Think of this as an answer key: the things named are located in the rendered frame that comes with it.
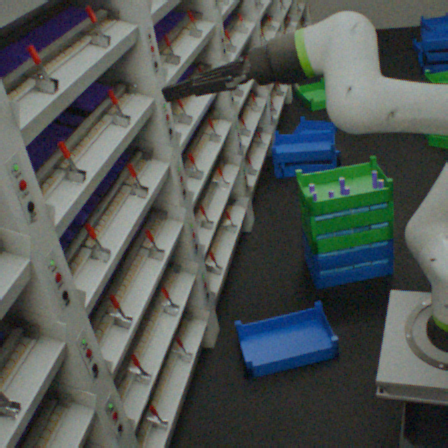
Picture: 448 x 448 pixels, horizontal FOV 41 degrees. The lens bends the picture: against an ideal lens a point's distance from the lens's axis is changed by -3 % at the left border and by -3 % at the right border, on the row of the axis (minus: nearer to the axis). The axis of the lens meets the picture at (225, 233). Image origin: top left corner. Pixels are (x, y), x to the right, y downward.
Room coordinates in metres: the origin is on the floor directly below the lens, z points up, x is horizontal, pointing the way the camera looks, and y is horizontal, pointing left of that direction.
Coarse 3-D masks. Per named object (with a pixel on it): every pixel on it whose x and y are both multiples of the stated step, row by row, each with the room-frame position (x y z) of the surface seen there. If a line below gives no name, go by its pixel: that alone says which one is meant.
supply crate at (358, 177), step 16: (304, 176) 1.93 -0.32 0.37; (320, 176) 1.93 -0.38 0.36; (336, 176) 1.93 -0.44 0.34; (352, 176) 1.93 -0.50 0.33; (368, 176) 1.92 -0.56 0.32; (384, 176) 1.82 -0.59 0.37; (304, 192) 1.89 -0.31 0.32; (320, 192) 1.87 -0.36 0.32; (336, 192) 1.85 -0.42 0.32; (352, 192) 1.83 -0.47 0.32; (368, 192) 1.73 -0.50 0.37; (384, 192) 1.73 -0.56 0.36; (320, 208) 1.73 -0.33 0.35; (336, 208) 1.73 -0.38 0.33; (352, 208) 1.73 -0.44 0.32
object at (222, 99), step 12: (192, 0) 2.22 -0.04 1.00; (204, 0) 2.20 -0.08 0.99; (216, 24) 2.20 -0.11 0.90; (216, 36) 2.20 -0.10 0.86; (204, 48) 2.21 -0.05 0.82; (216, 48) 2.20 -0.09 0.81; (228, 60) 2.28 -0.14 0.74; (216, 96) 2.21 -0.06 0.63; (228, 96) 2.20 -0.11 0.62; (228, 108) 2.20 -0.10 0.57; (228, 144) 2.20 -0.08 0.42; (240, 168) 2.20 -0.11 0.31; (240, 180) 2.20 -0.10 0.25; (240, 192) 2.20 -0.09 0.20; (252, 204) 2.28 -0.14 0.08; (252, 216) 2.26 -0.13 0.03
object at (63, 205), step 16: (96, 80) 1.57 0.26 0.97; (112, 80) 1.56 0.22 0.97; (128, 80) 1.55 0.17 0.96; (144, 80) 1.53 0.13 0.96; (128, 96) 1.52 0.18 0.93; (144, 96) 1.53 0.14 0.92; (112, 112) 1.42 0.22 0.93; (128, 112) 1.43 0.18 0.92; (144, 112) 1.45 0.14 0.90; (96, 128) 1.33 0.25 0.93; (112, 128) 1.34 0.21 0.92; (128, 128) 1.35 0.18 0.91; (80, 144) 1.25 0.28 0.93; (96, 144) 1.26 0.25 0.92; (112, 144) 1.27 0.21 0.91; (128, 144) 1.35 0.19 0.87; (64, 160) 1.18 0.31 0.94; (80, 160) 1.19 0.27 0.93; (96, 160) 1.19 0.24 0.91; (112, 160) 1.25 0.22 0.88; (96, 176) 1.15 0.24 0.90; (64, 192) 1.07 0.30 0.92; (80, 192) 1.07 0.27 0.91; (48, 208) 0.95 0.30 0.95; (64, 208) 1.02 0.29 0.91; (80, 208) 1.08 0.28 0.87; (64, 224) 1.00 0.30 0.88
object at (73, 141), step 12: (120, 84) 1.53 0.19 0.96; (108, 96) 1.45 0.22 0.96; (120, 96) 1.49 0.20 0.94; (108, 108) 1.42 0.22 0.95; (96, 120) 1.34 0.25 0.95; (84, 132) 1.27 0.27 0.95; (72, 144) 1.21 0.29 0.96; (84, 144) 1.24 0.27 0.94; (60, 156) 1.16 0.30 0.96; (48, 168) 1.11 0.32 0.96
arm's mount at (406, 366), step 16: (400, 304) 1.17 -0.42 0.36; (416, 304) 1.16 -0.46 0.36; (400, 320) 1.12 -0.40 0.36; (416, 320) 1.10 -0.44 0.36; (384, 336) 1.08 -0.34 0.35; (400, 336) 1.06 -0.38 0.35; (416, 336) 1.05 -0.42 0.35; (384, 352) 1.03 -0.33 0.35; (400, 352) 1.02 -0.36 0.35; (416, 352) 1.00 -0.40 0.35; (432, 352) 0.99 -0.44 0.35; (384, 368) 0.98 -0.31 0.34; (400, 368) 0.97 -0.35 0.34; (416, 368) 0.96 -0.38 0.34; (432, 368) 0.95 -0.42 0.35; (384, 384) 0.94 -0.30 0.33; (400, 384) 0.93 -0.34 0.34; (416, 384) 0.91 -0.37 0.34; (432, 384) 0.90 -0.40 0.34; (416, 400) 0.91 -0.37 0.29; (432, 400) 0.90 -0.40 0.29
